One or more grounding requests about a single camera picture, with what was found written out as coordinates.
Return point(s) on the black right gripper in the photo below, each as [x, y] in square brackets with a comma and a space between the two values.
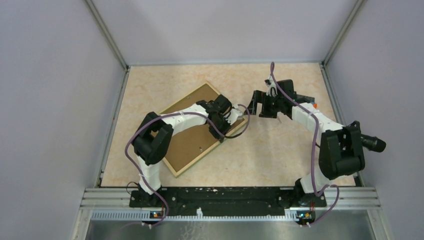
[260, 97]

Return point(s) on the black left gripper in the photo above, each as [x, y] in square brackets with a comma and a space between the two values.
[227, 125]

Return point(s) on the green wooden picture frame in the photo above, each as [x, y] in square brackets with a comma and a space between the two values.
[195, 142]

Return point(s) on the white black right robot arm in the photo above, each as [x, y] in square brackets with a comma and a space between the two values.
[340, 147]

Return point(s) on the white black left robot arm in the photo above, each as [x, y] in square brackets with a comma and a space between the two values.
[152, 139]

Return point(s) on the grey building brick plate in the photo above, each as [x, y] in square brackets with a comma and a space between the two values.
[304, 99]

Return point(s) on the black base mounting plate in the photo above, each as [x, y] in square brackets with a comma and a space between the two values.
[232, 201]

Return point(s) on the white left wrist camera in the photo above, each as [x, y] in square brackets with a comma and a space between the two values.
[234, 114]

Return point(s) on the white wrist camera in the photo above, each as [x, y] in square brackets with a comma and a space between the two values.
[272, 90]
[234, 114]

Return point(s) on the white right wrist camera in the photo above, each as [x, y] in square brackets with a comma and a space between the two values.
[272, 90]

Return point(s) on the brown frame backing board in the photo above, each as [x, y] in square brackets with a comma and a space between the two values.
[192, 142]

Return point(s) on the black camera on tripod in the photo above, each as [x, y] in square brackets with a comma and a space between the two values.
[373, 143]

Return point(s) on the aluminium front rail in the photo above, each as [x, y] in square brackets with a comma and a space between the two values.
[110, 203]

